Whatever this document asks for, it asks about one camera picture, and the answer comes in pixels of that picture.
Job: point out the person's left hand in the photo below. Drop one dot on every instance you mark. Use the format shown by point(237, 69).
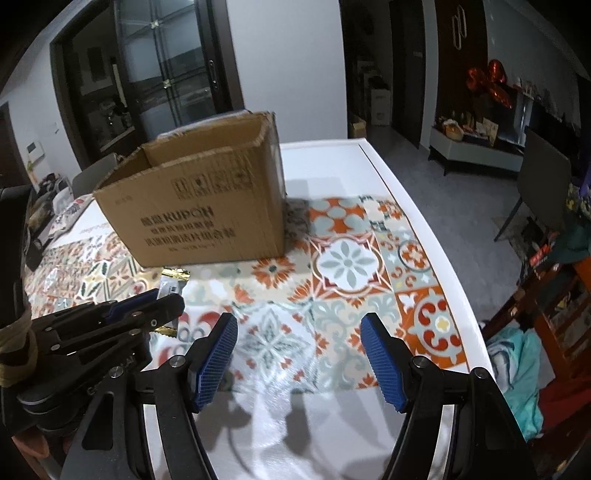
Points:
point(30, 445)

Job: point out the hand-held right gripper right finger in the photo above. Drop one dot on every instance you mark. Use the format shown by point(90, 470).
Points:
point(383, 364)

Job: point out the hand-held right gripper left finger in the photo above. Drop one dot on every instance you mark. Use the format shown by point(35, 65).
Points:
point(214, 360)

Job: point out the white carton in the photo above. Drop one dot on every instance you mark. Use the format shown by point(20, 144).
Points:
point(381, 107)

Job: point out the white gold-edged snack packet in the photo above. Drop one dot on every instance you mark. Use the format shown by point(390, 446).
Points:
point(171, 288)

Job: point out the red foil balloons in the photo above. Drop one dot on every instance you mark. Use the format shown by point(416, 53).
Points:
point(491, 83)

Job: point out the red cloth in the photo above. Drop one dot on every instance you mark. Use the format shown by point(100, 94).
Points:
point(568, 410)

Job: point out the white wall panel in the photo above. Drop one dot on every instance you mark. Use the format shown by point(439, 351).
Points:
point(35, 150)

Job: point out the small cardboard box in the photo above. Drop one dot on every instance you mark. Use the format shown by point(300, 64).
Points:
point(358, 127)

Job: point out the tile-patterned table mat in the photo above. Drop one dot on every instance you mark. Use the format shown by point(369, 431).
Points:
point(346, 263)

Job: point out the teal cloth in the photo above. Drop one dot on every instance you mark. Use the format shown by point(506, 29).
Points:
point(517, 369)

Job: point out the black television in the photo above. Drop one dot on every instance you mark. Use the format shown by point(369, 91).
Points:
point(545, 115)

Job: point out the white low cabinet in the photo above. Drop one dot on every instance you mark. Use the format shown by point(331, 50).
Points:
point(475, 150)

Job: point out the orange wooden rack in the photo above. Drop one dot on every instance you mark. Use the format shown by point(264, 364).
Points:
point(563, 314)

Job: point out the white wall ornament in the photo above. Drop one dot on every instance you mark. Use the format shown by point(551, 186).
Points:
point(459, 27)

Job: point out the brown cardboard box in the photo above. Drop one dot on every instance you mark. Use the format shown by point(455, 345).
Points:
point(184, 221)

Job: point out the white printed packets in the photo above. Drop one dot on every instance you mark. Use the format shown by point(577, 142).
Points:
point(69, 217)

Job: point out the dark framed glass door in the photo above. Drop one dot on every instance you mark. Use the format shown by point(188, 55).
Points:
point(152, 74)

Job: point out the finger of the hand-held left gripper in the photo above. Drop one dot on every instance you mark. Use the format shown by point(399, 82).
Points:
point(161, 309)
point(120, 309)

